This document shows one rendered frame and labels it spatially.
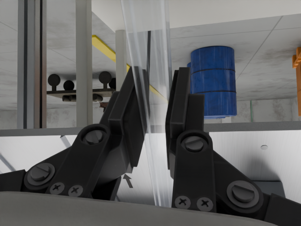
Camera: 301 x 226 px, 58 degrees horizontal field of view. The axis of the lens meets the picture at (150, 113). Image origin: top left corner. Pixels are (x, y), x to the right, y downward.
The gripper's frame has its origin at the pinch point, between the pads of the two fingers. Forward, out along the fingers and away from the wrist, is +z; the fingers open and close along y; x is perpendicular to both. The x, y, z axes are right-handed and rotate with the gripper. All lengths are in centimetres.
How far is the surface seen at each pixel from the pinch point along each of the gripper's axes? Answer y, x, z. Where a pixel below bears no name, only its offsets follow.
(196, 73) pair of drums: -5, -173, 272
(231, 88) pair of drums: 37, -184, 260
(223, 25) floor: 20, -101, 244
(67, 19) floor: -113, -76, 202
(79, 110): -26, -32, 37
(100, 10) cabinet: -27, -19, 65
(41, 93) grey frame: -29.5, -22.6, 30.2
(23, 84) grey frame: -32.2, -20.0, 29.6
